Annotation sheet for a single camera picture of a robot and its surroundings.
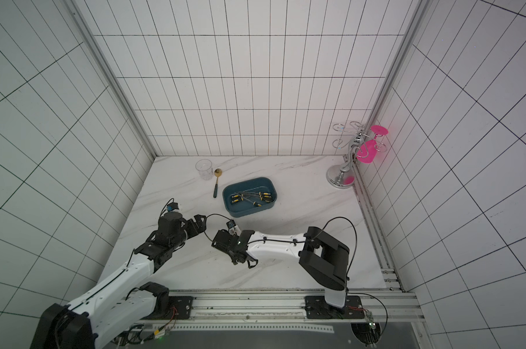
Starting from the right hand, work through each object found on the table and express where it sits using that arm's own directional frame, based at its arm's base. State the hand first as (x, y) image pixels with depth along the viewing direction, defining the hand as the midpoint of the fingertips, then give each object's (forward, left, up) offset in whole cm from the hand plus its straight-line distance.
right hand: (236, 254), depth 84 cm
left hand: (+9, +17, +6) cm, 20 cm away
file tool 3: (+25, -5, -1) cm, 25 cm away
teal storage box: (+22, 0, -1) cm, 22 cm away
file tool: (+26, -7, -1) cm, 27 cm away
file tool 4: (+30, -9, -1) cm, 31 cm away
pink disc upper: (+49, -59, +25) cm, 80 cm away
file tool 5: (+25, +3, 0) cm, 26 cm away
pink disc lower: (+46, -57, +15) cm, 74 cm away
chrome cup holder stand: (+43, -49, -1) cm, 66 cm away
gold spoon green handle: (+42, +16, -1) cm, 45 cm away
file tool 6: (+28, +4, 0) cm, 28 cm away
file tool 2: (+30, -5, -1) cm, 31 cm away
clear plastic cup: (+42, +23, +4) cm, 48 cm away
